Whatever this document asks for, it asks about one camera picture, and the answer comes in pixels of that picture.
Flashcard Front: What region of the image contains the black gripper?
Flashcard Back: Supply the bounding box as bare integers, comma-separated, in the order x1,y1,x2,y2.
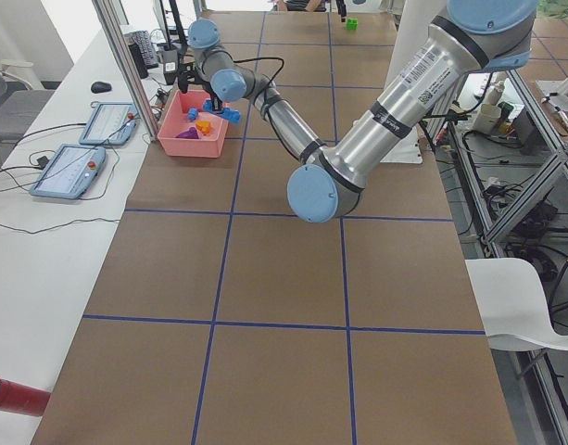
176,62,222,113

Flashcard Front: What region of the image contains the long blue toy block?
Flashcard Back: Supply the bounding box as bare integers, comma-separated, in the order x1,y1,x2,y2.
202,99,241,124

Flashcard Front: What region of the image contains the green toy block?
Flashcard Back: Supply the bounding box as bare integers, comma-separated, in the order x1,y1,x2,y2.
346,18,359,31

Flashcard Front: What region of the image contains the small blue toy block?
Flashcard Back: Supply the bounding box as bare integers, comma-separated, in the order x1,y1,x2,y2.
187,108,199,121

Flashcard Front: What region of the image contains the purple toy block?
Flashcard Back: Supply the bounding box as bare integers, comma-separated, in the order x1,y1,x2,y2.
176,127,199,139

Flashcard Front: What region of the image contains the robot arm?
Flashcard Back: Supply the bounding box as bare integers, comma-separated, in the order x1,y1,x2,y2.
188,1,538,223

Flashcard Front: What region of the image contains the pink plastic box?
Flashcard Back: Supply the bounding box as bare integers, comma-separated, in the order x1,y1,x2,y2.
158,90,229,159

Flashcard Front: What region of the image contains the orange toy block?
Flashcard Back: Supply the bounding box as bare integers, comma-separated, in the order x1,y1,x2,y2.
196,120,212,135

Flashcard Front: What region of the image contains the black keyboard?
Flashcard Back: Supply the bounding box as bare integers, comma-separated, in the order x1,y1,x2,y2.
125,31,158,79

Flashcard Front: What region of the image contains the far teach pendant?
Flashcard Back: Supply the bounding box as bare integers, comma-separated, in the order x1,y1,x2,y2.
79,102,138,146

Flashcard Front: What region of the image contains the teach pendant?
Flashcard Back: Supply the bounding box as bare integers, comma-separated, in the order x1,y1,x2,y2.
29,144,107,200
79,102,138,146

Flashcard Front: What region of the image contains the black computer mouse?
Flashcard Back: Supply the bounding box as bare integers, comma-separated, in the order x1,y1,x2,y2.
91,81,112,94

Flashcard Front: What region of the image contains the near teach pendant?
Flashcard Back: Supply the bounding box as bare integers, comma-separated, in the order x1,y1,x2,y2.
29,144,107,200

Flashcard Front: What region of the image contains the white chair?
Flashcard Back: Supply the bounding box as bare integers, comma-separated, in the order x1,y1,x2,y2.
465,258,568,352

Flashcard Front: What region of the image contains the red cylinder bottle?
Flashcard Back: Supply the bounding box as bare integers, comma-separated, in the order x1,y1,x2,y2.
0,378,51,416

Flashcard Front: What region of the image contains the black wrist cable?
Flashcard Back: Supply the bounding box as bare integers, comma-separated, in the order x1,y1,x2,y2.
232,56,312,163

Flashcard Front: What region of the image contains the aluminium frame post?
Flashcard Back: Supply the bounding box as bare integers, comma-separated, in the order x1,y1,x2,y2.
92,0,158,141

